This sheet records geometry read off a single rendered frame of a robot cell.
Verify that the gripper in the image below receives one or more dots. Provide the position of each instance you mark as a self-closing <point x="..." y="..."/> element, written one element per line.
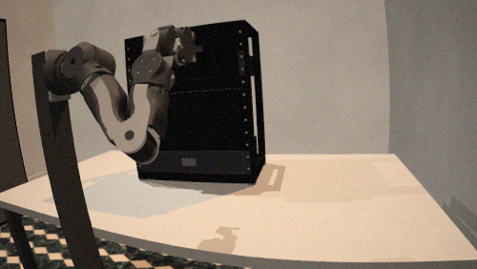
<point x="189" y="51"/>

